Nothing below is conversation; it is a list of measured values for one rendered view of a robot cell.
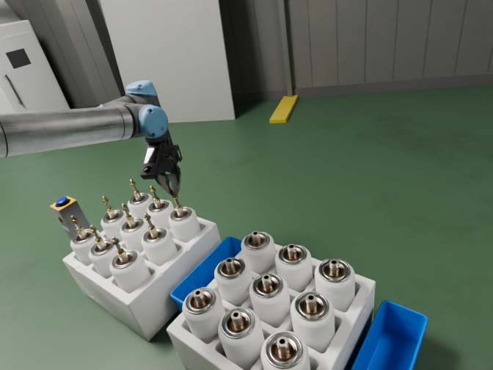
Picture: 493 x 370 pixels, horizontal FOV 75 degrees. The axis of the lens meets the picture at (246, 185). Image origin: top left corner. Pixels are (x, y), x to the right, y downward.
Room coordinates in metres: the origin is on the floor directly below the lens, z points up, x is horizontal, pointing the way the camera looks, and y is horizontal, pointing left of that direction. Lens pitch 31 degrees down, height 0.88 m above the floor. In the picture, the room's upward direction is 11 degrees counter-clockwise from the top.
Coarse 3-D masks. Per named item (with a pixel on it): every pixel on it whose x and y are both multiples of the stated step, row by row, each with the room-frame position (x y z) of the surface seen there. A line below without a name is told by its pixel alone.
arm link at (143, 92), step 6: (132, 84) 0.92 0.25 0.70; (138, 84) 0.91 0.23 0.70; (144, 84) 0.90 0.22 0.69; (150, 84) 0.92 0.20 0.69; (132, 90) 0.90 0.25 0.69; (138, 90) 0.89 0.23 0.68; (144, 90) 0.90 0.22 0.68; (150, 90) 0.91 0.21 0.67; (132, 96) 0.89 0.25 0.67; (138, 96) 0.89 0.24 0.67; (144, 96) 0.90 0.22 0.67; (150, 96) 0.90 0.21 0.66; (156, 96) 0.93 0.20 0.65; (138, 102) 0.88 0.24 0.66; (144, 102) 0.89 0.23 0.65; (150, 102) 0.90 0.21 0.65; (156, 102) 0.92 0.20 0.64
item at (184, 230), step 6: (192, 210) 0.93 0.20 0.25; (192, 216) 0.90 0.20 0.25; (174, 222) 0.88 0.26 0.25; (180, 222) 0.87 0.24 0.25; (186, 222) 0.87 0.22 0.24; (192, 222) 0.89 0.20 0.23; (198, 222) 0.92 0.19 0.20; (174, 228) 0.88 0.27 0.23; (180, 228) 0.87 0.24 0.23; (186, 228) 0.87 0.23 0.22; (192, 228) 0.88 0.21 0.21; (198, 228) 0.90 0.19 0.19; (174, 234) 0.89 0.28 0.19; (180, 234) 0.87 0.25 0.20; (186, 234) 0.87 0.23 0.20; (192, 234) 0.88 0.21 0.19; (180, 240) 0.87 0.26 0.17; (186, 240) 0.87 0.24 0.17
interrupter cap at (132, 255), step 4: (128, 252) 0.77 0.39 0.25; (132, 252) 0.77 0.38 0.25; (116, 256) 0.76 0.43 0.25; (128, 256) 0.75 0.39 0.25; (132, 256) 0.75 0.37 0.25; (136, 256) 0.74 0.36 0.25; (112, 260) 0.75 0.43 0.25; (116, 260) 0.74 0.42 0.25; (128, 260) 0.74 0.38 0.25; (132, 260) 0.73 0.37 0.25; (112, 264) 0.73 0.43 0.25; (116, 264) 0.72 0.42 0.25; (120, 264) 0.72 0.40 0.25; (124, 264) 0.72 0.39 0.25; (128, 264) 0.71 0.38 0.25; (116, 268) 0.71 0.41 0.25; (120, 268) 0.70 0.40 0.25; (124, 268) 0.70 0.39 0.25
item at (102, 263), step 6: (114, 246) 0.82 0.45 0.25; (120, 246) 0.84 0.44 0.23; (114, 252) 0.80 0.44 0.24; (90, 258) 0.79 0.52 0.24; (96, 258) 0.78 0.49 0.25; (102, 258) 0.77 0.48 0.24; (108, 258) 0.78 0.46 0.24; (96, 264) 0.78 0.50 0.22; (102, 264) 0.77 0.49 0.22; (108, 264) 0.78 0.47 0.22; (102, 270) 0.77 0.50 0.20; (108, 270) 0.77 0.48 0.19; (102, 276) 0.78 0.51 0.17; (108, 276) 0.77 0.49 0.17
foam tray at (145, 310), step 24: (192, 240) 0.86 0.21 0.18; (216, 240) 0.91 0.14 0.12; (72, 264) 0.85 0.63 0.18; (168, 264) 0.76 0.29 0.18; (192, 264) 0.81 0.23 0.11; (96, 288) 0.76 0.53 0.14; (144, 288) 0.68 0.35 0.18; (168, 288) 0.73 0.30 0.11; (120, 312) 0.70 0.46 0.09; (144, 312) 0.66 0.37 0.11; (168, 312) 0.70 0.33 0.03; (144, 336) 0.64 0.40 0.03
